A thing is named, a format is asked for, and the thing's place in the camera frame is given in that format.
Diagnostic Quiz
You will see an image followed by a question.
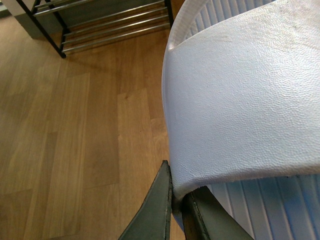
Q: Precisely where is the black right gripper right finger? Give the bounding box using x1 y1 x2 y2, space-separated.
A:
180 186 252 240

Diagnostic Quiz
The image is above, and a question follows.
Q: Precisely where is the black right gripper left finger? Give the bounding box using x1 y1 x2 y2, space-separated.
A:
119 160 173 240

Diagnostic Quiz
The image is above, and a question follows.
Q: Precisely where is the light blue slide sandal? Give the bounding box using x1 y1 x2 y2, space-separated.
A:
162 0 320 240

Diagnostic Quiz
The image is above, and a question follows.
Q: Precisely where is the black metal shoe rack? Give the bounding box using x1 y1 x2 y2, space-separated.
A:
16 0 174 59

